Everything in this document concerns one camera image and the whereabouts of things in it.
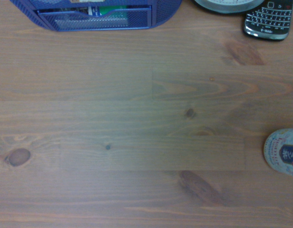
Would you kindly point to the green paper pad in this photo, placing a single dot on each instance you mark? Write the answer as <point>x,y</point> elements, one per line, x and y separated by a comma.
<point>113,11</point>

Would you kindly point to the black analog alarm clock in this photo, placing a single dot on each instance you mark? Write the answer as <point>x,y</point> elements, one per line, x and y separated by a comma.
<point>227,7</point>

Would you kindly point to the blue mesh desk organizer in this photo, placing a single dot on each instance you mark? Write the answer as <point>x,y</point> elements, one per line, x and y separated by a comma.
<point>141,21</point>

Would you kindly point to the white and blue drink can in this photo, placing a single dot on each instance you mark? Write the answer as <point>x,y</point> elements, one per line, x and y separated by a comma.
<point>282,152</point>

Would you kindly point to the black keypad mobile phone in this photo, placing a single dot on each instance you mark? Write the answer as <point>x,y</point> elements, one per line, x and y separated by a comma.
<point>267,21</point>

